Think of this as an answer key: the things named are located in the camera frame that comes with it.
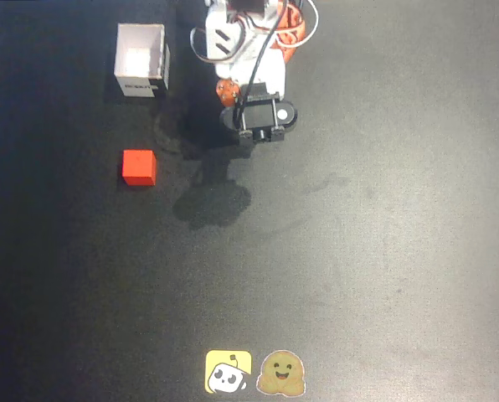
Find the yellow robot sticker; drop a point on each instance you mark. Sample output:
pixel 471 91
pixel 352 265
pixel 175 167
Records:
pixel 227 372

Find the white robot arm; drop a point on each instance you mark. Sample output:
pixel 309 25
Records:
pixel 233 25

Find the red cube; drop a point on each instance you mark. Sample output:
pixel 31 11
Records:
pixel 138 167

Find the hugging face sticker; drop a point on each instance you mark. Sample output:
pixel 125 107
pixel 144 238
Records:
pixel 281 373

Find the white cardboard box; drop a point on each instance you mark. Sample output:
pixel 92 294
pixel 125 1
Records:
pixel 140 54

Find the orange robot base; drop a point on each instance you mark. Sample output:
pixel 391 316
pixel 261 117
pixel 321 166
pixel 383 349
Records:
pixel 293 25

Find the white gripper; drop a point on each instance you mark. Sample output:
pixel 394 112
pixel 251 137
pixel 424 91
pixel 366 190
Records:
pixel 227 93

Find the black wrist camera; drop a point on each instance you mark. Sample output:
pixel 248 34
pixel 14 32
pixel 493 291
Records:
pixel 260 115

